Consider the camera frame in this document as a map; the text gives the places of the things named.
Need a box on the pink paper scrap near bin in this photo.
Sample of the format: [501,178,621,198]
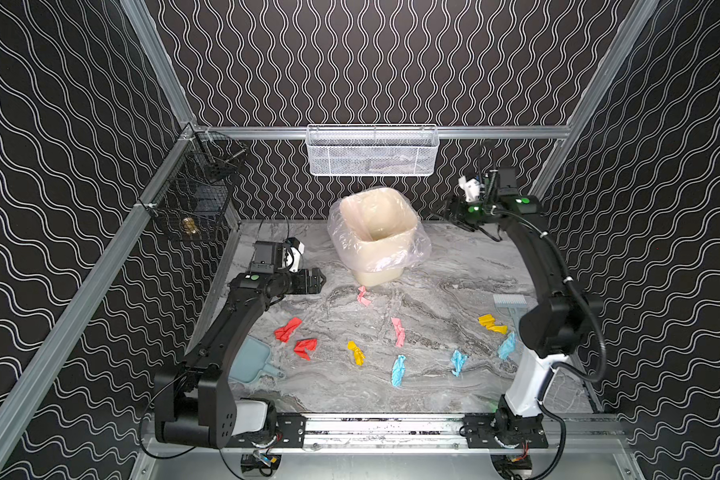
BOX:
[357,286,372,307]

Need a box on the pale green dustpan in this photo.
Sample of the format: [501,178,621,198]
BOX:
[228,336,286,384]

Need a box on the black wire side basket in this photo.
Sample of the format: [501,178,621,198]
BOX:
[147,128,250,244]

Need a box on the pink paper scrap centre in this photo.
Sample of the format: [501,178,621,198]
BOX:
[391,317,406,348]

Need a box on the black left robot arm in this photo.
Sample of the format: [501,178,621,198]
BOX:
[152,268,326,449]

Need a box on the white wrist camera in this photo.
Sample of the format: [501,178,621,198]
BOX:
[283,237,305,273]
[458,176,481,204]

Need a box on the clear plastic bin liner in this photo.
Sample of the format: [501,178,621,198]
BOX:
[327,187,432,274]

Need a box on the cream plastic waste bin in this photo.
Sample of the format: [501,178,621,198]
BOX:
[335,187,419,287]

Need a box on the brass object in basket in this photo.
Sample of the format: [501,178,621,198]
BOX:
[181,217,199,236]

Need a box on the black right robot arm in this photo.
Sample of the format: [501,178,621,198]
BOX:
[444,195,607,448]

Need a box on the pale green hand brush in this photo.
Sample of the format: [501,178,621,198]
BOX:
[493,294,529,331]

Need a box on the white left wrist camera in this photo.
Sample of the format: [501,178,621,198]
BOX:
[283,237,305,273]

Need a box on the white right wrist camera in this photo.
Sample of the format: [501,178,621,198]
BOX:
[458,176,481,204]

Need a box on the white wire wall basket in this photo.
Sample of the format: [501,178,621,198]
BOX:
[305,124,440,177]

